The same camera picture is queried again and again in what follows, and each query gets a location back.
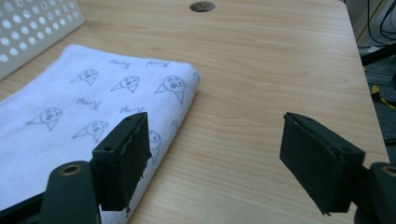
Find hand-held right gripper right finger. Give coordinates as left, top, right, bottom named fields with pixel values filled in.
left=278, top=112, right=366, bottom=216

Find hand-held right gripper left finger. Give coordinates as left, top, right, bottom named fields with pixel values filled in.
left=92, top=112, right=152, bottom=212

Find white printed towel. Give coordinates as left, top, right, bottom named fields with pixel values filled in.
left=0, top=44, right=201, bottom=224

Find black metal stand leg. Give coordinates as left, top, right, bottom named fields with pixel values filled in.
left=360, top=42, right=396, bottom=67

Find yellow and black strap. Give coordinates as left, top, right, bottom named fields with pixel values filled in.
left=370, top=84, right=396, bottom=110

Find black cables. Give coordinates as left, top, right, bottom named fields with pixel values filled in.
left=355, top=0, right=396, bottom=45

